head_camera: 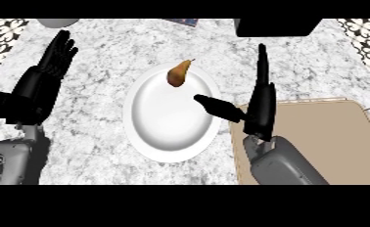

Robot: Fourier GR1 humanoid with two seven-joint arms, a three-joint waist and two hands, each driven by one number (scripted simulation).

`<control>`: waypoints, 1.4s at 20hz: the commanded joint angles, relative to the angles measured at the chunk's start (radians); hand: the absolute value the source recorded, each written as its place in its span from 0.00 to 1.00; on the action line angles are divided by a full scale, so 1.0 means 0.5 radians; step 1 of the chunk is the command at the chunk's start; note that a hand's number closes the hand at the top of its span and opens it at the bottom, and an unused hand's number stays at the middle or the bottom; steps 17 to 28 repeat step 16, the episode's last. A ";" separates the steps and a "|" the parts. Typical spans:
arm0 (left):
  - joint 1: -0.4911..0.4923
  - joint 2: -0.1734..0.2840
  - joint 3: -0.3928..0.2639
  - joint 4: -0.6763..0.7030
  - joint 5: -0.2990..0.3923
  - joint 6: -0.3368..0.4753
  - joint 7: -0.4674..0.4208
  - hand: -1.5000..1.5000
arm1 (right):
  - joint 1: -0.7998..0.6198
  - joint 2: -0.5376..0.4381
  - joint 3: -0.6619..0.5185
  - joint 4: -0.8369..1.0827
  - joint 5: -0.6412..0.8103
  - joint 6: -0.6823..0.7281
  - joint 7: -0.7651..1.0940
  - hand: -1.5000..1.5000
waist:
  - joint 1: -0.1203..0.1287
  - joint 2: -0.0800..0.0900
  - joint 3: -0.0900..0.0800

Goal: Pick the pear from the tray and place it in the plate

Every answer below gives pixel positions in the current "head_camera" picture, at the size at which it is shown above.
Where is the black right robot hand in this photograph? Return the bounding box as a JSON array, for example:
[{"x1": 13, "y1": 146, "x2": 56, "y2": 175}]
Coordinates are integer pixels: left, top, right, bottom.
[{"x1": 192, "y1": 43, "x2": 278, "y2": 143}]

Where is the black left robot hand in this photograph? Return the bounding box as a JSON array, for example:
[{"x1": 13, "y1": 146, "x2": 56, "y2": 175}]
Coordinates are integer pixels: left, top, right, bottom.
[{"x1": 0, "y1": 29, "x2": 80, "y2": 126}]

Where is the beige tray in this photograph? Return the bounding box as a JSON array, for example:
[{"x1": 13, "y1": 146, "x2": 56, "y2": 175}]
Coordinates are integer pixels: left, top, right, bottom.
[{"x1": 228, "y1": 97, "x2": 370, "y2": 186}]

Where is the white oval plate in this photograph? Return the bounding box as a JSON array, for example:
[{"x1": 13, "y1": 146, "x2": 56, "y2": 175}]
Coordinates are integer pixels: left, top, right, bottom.
[{"x1": 121, "y1": 62, "x2": 223, "y2": 163}]

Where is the brown pear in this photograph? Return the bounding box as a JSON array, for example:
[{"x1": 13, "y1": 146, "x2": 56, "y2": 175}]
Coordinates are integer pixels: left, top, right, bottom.
[{"x1": 165, "y1": 58, "x2": 196, "y2": 88}]

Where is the grey round bowl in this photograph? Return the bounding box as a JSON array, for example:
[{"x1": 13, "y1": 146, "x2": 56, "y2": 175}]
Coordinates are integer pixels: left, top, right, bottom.
[{"x1": 35, "y1": 19, "x2": 80, "y2": 29}]

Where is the black appliance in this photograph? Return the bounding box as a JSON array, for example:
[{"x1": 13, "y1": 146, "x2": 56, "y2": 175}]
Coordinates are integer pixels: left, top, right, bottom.
[{"x1": 232, "y1": 19, "x2": 324, "y2": 38}]

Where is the dark blue patterned object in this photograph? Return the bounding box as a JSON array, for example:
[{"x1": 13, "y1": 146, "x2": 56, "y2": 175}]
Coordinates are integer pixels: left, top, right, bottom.
[{"x1": 162, "y1": 19, "x2": 199, "y2": 28}]

